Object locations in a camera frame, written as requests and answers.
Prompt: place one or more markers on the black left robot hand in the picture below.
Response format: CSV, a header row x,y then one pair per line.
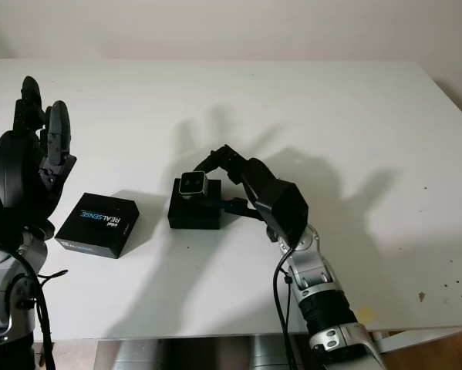
x,y
18,165

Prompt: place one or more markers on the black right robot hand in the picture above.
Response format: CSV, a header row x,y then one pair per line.
x,y
255,177

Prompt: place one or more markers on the small silver square camera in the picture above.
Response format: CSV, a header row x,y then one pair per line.
x,y
193,184

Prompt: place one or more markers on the black RealSense box lid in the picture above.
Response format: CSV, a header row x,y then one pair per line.
x,y
99,239

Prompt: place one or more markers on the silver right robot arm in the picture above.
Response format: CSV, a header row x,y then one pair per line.
x,y
319,285

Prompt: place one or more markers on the black open box base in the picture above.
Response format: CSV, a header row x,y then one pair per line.
x,y
192,219

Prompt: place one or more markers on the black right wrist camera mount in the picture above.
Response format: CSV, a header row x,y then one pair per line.
x,y
284,212

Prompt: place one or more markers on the white table frame bar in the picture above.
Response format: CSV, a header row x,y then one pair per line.
x,y
423,338

